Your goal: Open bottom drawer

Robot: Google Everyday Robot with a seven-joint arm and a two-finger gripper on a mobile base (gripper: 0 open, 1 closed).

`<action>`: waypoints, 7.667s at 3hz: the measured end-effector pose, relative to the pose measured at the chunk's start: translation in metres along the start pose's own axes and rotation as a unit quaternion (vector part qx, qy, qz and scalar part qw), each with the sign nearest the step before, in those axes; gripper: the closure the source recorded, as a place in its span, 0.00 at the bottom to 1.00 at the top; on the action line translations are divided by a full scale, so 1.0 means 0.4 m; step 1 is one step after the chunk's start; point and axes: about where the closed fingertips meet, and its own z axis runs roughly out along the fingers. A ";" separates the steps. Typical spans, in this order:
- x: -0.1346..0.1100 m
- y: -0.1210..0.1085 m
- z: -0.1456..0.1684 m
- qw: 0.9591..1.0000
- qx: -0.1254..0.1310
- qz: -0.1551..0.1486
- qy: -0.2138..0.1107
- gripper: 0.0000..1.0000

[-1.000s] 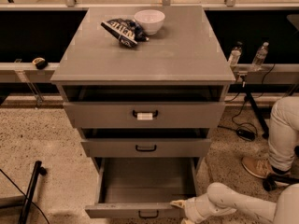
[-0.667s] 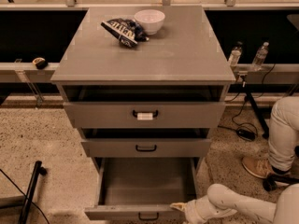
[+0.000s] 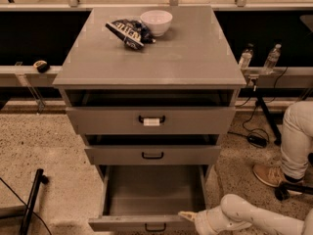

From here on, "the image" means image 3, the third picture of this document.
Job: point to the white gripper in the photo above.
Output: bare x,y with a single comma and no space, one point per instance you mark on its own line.
202,217

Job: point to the grey bottom drawer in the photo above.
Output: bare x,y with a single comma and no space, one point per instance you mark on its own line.
147,198

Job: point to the grey drawer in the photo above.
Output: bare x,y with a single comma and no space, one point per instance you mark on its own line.
153,155
147,198
151,120

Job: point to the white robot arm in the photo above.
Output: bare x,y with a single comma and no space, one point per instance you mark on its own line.
236,213

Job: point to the grey middle drawer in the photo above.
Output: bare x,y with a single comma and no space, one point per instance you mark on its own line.
153,155

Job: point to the grey drawer cabinet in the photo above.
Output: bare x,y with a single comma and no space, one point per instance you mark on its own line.
191,65

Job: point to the grey top drawer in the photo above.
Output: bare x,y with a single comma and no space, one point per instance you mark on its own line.
151,120

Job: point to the black chair caster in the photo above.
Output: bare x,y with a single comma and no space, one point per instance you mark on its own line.
284,190

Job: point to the black power adapter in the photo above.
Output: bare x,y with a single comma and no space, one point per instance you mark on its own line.
257,141

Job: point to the black tripod leg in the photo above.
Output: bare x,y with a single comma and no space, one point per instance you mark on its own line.
269,118

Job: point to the person leg light trousers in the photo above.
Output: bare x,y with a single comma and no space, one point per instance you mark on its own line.
297,139

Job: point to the black stand leg left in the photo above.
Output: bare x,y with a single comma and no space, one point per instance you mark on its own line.
39,179

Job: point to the left clear water bottle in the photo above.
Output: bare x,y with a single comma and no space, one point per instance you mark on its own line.
246,57

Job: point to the clear water bottle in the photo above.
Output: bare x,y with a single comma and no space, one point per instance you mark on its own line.
246,57
272,59

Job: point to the right clear water bottle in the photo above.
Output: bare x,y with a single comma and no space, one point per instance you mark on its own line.
272,59

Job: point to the dark snack bag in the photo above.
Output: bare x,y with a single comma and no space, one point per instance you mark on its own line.
133,34

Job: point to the white bowl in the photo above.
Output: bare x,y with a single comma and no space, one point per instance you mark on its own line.
157,21

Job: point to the yellow black tape measure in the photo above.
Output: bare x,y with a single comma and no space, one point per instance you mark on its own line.
41,66

